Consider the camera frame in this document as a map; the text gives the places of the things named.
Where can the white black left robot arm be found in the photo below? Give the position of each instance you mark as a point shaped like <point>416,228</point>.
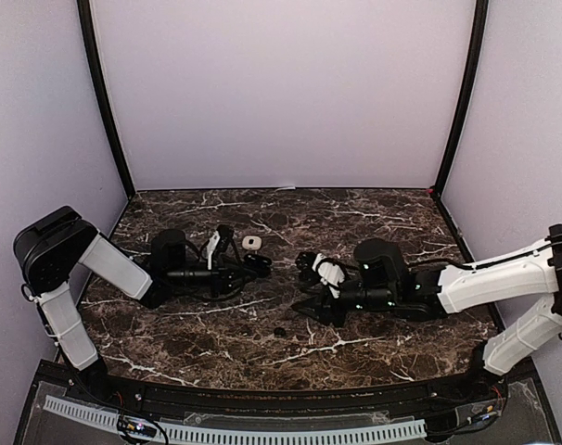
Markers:
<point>60,254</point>

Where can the black frame post left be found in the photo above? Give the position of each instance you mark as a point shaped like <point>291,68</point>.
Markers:
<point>91,48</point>

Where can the black frame post right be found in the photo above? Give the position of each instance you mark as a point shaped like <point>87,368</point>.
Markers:
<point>464,97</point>

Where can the black earbud charging case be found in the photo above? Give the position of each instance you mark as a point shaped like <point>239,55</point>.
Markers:
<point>258,264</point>

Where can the black frame post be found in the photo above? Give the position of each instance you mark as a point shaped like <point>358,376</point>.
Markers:
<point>464,97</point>
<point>91,48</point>

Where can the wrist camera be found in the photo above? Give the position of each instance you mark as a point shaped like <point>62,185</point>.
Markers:
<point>217,244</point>
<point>331,272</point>

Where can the grey slotted cable duct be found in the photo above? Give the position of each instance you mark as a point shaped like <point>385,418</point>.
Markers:
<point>206,428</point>

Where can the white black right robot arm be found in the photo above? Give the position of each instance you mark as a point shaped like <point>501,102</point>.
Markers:
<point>433,289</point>

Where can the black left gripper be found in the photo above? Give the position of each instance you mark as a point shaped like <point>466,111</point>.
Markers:
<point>222,277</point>

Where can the black earbud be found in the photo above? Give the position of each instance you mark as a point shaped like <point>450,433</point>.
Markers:
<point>278,331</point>

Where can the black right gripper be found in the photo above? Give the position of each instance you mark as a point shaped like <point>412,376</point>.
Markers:
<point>325,311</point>

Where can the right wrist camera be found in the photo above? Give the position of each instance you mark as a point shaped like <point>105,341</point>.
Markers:
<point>331,272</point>

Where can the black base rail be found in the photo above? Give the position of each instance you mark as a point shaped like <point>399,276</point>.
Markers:
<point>431,396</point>

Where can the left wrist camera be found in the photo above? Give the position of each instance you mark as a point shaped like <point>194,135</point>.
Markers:
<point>217,244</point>

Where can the white earbud charging case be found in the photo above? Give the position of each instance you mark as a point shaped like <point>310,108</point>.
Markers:
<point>251,243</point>

